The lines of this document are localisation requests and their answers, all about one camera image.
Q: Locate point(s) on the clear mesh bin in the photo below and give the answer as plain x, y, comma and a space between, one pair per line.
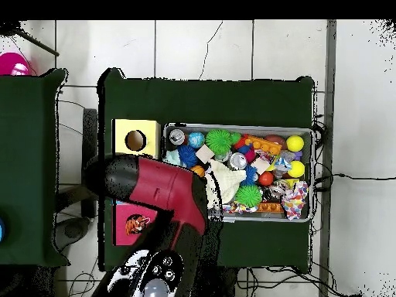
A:
297, 213

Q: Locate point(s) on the orange tiger plush toy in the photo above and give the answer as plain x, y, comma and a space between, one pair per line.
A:
136, 224

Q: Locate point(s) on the small green spiky ball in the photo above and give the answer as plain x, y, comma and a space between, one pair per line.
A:
249, 196

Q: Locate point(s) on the cream yellow muslin cloth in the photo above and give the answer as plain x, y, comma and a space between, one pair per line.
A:
229, 179

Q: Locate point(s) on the dark green table cloth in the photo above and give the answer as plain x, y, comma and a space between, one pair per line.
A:
204, 99

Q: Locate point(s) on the blue cup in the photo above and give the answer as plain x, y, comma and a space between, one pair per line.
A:
2, 230

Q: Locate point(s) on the black floor stand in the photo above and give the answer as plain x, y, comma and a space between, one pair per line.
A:
90, 136

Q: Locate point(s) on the silver can with pull tab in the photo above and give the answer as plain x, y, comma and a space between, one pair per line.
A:
177, 137

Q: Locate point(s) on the blue spiky ball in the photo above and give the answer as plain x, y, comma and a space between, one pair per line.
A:
187, 156

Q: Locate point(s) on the silver can with open top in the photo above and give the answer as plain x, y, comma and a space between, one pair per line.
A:
237, 161

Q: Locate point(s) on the yellow ball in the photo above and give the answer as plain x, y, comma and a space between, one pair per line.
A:
295, 143

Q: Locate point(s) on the large green spiky ball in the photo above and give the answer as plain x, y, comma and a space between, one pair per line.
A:
218, 142

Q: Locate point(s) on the orange plastic toy piece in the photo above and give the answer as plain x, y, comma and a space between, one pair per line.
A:
265, 145

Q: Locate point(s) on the pink bowl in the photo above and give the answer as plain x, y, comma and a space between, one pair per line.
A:
13, 64

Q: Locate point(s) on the wooden box with three holes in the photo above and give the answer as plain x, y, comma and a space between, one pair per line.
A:
124, 133

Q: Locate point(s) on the green cloth side table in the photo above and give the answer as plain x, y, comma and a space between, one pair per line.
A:
34, 241

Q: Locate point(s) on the mint green muslin cloth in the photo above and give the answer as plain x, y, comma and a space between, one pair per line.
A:
173, 158

